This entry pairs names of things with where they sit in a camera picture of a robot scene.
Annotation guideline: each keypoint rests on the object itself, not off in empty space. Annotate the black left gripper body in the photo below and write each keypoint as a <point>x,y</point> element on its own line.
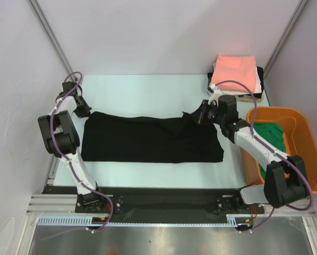
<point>83,109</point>

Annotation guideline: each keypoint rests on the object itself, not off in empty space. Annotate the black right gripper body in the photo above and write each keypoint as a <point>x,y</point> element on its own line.
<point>200,115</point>

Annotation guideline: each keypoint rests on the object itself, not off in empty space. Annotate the black t shirt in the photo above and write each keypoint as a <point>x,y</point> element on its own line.
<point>109,138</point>
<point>259,81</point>

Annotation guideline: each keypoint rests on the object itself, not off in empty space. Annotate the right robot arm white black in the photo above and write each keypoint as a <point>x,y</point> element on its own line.
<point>285,176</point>

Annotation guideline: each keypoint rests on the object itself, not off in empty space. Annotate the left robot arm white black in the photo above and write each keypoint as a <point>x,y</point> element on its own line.
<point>61,139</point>

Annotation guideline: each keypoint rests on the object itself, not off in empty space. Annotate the beige folded t shirt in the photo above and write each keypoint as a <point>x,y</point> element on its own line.
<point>248,98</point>

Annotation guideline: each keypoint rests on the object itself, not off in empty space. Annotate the black folded t shirt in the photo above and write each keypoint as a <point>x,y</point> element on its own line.
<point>259,81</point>

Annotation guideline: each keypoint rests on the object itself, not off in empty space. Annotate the pink folded t shirt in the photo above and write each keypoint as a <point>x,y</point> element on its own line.
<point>237,68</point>

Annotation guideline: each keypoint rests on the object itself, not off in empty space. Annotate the green t shirt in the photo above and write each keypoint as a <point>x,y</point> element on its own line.
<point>272,133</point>

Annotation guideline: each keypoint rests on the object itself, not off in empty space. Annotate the orange plastic bin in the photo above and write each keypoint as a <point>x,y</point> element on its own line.
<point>297,136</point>

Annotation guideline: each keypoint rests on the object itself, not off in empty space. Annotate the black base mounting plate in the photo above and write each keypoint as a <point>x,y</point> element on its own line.
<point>218,201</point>

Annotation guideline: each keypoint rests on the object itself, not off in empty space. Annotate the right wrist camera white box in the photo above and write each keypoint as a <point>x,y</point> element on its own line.
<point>215,93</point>

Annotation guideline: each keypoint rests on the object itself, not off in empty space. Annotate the aluminium frame rail front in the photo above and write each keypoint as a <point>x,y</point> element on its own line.
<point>66,204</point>

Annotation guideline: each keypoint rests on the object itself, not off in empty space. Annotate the right aluminium corner post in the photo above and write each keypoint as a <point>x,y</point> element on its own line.
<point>300,8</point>

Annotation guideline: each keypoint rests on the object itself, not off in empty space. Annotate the aluminium corner post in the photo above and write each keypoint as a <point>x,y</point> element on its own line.
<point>300,8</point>
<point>47,29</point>

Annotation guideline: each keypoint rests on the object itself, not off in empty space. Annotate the left aluminium corner post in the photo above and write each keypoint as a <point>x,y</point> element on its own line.
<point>47,29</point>

